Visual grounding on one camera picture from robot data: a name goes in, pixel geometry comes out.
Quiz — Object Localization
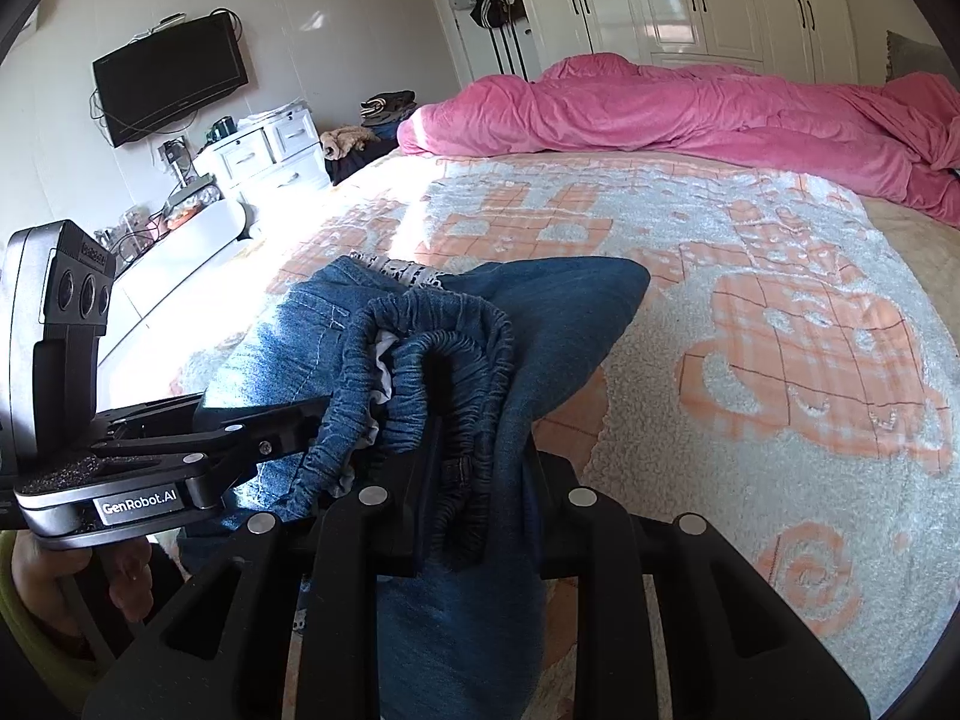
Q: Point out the white round table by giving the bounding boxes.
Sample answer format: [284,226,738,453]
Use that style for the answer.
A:
[97,199,250,368]

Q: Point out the dark clothes pile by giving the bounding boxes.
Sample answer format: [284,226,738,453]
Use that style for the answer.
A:
[358,90,418,130]

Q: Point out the white door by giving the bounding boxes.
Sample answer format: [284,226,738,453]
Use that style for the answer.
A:
[420,0,542,85]

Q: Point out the person's left forearm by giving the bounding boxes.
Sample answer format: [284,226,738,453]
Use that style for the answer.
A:
[0,532,98,698]

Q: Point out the blue denim pants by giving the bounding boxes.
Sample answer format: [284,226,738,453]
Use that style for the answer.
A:
[180,255,653,720]

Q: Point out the desk clutter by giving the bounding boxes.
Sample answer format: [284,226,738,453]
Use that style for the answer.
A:
[94,176,223,265]

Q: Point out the beige plush cloth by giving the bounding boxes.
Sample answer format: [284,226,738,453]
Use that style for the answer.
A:
[321,126,377,162]

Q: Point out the beige bed sheet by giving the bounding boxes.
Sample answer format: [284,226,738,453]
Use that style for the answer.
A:
[859,191,960,361]

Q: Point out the black wall television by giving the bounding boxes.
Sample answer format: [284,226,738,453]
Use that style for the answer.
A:
[91,13,250,149]

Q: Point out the pink duvet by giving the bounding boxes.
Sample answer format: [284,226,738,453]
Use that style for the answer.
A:
[396,52,960,230]

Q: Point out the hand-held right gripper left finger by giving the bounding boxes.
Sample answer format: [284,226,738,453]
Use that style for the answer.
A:
[81,420,443,720]

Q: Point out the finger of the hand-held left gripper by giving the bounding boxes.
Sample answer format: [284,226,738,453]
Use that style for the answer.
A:
[90,426,316,470]
[94,392,335,440]

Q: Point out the white drawer cabinet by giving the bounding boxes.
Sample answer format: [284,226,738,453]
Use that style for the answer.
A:
[193,103,332,203]

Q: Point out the white wardrobe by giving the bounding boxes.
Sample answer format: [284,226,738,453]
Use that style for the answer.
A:
[502,0,860,83]

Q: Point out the person's left hand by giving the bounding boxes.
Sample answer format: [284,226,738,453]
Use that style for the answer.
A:
[11,532,158,661]

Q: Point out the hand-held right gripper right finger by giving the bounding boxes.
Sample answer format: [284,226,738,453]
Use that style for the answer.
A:
[525,450,871,720]

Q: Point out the white orange patterned blanket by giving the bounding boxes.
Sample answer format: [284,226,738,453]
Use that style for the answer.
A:
[169,154,957,720]

